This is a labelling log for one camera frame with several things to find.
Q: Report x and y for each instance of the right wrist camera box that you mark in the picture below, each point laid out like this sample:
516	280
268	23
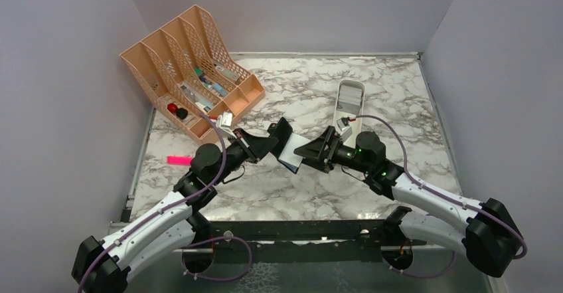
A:
344	125

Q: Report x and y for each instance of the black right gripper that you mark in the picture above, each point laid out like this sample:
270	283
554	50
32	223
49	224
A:
316	150

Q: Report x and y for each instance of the red round item in organizer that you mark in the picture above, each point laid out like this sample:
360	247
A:
172	108

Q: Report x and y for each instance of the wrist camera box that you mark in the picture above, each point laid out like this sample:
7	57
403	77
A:
224	123
344	125

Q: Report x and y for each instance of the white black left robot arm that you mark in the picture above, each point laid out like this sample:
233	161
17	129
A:
107	265

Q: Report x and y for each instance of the black round item in organizer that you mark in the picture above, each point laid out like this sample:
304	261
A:
181	113

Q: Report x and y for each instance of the cream oblong plastic tray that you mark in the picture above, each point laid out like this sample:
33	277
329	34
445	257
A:
356	125

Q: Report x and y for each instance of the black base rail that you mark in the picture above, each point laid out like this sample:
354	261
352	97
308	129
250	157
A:
237	242

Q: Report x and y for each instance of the black leather card holder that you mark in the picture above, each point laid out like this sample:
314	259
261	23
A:
288	141

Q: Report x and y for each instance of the pink rectangular bar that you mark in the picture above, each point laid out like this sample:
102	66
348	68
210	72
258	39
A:
179	160

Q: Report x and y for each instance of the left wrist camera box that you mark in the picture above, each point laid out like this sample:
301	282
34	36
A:
224	123

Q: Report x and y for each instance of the peach plastic file organizer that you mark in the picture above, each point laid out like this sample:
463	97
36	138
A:
163	64

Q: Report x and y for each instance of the teal pens in organizer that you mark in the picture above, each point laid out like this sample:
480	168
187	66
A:
214	87

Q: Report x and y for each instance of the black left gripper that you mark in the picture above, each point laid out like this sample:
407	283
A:
256	147

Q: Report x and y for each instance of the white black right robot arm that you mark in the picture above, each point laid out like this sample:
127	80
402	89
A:
483	231

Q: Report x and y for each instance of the grey device in organizer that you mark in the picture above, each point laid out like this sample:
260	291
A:
229	74

